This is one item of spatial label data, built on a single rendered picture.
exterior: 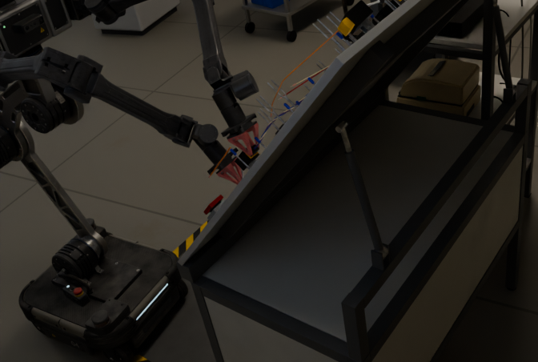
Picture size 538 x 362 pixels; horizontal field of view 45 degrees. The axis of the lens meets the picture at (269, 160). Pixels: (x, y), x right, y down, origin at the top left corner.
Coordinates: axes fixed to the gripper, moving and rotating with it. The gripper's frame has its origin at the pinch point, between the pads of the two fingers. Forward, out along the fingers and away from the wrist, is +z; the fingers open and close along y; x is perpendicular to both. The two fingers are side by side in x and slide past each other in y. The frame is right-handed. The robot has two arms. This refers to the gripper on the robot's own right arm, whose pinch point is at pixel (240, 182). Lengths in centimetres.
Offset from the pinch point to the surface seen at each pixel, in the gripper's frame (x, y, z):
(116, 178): 200, 78, -44
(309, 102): -73, -30, -6
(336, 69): -83, -30, -7
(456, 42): -27, 99, 13
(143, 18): 296, 255, -157
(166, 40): 286, 250, -127
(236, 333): 17.1, -25.2, 34.4
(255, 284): 3.5, -17.3, 25.8
